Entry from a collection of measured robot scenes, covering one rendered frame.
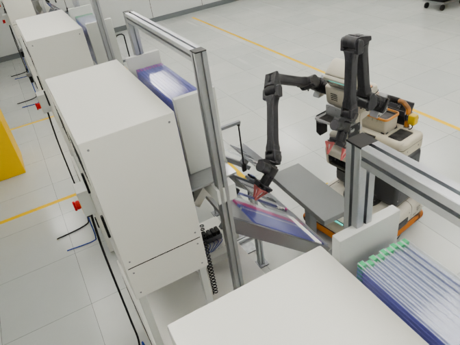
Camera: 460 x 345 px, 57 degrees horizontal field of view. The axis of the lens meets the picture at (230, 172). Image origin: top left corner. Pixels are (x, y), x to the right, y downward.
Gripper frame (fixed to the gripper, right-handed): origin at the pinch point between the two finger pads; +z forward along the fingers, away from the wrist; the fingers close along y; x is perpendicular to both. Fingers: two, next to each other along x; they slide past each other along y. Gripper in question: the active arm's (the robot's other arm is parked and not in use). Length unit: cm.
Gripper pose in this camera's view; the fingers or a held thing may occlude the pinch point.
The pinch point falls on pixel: (254, 198)
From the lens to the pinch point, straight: 228.2
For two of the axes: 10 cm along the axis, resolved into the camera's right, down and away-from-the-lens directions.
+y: 4.6, 4.4, -7.7
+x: 7.3, 3.0, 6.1
